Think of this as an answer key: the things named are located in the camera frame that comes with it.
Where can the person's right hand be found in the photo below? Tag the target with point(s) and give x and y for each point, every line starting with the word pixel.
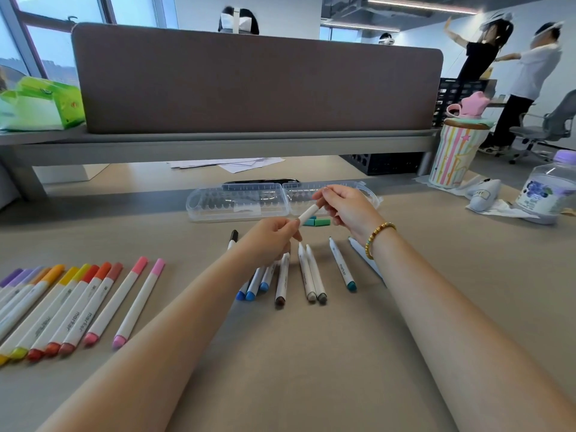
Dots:
pixel 355 211

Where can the person's left hand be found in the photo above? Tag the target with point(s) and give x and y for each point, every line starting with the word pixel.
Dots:
pixel 267 242

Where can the group of cool-coloured marker caps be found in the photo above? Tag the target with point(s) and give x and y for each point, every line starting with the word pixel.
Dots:
pixel 317 222

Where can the light-brown-ended white marker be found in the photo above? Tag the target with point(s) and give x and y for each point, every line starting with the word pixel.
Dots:
pixel 308 213

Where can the clear plastic marker case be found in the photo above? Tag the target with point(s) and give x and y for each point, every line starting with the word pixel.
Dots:
pixel 234 202

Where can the group of cool-coloured white markers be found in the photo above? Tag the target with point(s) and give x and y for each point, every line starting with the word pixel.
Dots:
pixel 342 265

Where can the group of warm-coloured white markers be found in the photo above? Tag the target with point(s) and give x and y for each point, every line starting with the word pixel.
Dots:
pixel 116 301

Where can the person's right forearm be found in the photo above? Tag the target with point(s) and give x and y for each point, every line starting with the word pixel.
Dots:
pixel 468 346

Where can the person's left forearm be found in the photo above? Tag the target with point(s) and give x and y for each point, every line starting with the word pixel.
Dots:
pixel 144 355

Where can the black smartphone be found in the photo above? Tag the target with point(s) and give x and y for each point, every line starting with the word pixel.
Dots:
pixel 261 181

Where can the papers with orange sheet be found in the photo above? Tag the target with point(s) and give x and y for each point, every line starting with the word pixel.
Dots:
pixel 243 165

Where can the grey desk riser shelf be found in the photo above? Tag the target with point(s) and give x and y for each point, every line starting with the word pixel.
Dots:
pixel 225 148

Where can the striped tumbler pink lid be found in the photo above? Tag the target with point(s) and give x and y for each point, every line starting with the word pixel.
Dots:
pixel 454 155

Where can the white plush toy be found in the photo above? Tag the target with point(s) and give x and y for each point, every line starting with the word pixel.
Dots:
pixel 485 195

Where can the black plastic file rack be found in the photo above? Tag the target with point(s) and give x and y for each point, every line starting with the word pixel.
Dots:
pixel 443 96

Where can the white tissue paper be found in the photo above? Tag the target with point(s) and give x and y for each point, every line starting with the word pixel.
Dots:
pixel 504 210

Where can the brown fabric desk divider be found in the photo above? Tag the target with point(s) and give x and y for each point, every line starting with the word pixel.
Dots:
pixel 256 80

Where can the linear ceiling light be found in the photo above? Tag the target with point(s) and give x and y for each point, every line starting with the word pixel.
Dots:
pixel 423 5
pixel 360 26

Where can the clear bottle purple cap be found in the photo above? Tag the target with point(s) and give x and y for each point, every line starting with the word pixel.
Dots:
pixel 544 191

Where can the green tissue pack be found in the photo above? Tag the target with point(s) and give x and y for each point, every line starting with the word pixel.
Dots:
pixel 40 107

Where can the dark window frame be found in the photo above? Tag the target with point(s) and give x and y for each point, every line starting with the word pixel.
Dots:
pixel 49 22

